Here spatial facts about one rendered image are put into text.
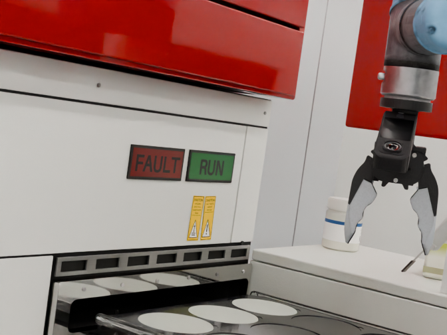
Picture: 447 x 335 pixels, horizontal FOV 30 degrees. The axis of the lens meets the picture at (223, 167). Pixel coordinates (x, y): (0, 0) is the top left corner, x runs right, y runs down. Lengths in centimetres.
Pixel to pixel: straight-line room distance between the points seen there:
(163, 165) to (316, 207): 350
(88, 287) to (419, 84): 51
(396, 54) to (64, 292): 54
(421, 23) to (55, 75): 45
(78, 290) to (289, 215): 338
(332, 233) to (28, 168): 71
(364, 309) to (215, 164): 32
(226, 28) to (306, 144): 329
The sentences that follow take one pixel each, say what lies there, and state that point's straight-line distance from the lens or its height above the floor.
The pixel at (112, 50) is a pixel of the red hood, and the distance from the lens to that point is 104.
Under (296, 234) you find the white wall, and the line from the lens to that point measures 454.
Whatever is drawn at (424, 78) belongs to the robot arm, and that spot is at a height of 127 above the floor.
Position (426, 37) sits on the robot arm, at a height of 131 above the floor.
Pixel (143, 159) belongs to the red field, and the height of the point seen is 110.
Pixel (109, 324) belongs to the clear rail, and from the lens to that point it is 109.
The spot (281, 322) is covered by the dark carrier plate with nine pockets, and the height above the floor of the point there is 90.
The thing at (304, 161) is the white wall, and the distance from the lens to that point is 449.
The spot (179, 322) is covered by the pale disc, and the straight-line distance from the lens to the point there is 113.
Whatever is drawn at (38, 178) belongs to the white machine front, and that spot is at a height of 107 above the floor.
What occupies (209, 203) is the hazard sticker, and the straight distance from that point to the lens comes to 131.
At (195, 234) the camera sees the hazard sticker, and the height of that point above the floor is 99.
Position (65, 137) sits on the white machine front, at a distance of 106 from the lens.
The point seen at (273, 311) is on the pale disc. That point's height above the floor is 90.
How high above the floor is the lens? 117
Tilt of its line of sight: 3 degrees down
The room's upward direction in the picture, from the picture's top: 8 degrees clockwise
